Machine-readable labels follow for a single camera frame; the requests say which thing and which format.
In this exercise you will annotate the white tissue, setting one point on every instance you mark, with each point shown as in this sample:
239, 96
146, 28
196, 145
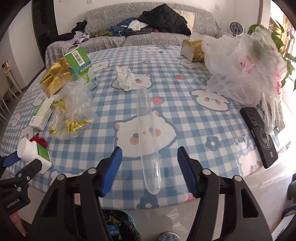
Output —
124, 78

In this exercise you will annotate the blue checkered bear tablecloth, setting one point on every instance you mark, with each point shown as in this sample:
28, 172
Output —
209, 126

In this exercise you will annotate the gold tissue box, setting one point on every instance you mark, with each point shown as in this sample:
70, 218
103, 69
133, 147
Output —
192, 48

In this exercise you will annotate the beige cushion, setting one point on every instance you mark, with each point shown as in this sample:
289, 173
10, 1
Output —
189, 17

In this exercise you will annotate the clear plastic toothbrush case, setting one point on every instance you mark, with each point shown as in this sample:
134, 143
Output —
149, 152

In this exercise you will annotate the clear plastic bag gold wrappers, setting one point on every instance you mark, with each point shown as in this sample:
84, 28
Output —
73, 110

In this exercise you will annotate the gold foil package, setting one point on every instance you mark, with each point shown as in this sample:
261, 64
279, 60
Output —
55, 76

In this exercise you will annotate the white desk fan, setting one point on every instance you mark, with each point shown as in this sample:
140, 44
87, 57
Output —
235, 29

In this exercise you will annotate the white bottle green label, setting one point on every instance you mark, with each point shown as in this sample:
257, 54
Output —
29, 151

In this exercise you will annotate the green white medicine carton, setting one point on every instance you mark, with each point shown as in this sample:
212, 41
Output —
80, 64

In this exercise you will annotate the red crumpled wrapper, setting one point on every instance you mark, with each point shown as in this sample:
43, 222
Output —
39, 140

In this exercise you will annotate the black lined trash bin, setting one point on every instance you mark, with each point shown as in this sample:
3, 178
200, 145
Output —
121, 225

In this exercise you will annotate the grey patterned sofa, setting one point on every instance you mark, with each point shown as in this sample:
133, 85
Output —
107, 16

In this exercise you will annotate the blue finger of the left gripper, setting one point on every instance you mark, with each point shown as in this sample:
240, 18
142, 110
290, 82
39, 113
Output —
7, 161

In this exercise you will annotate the black quilted jacket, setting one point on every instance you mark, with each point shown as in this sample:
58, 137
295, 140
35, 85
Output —
166, 20

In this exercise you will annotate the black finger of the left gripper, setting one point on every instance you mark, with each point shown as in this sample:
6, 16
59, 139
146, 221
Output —
26, 174

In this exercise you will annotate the black smartphone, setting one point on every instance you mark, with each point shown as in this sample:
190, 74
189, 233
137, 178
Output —
263, 141

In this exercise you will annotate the large white plastic bag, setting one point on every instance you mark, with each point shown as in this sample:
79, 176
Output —
223, 57

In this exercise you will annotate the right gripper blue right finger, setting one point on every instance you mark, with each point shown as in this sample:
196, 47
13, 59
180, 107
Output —
187, 171

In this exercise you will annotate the green houseplant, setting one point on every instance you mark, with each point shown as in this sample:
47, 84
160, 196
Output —
279, 46

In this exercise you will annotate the dining chair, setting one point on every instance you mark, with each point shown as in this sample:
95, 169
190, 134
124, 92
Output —
10, 96

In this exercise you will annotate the pile of clothes on sofa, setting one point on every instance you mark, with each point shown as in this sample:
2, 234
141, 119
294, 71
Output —
128, 27

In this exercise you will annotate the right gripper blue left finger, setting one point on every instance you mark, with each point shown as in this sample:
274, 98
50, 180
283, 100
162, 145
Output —
108, 170

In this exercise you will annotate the white green medicine box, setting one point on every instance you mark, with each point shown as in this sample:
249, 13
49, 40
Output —
42, 114

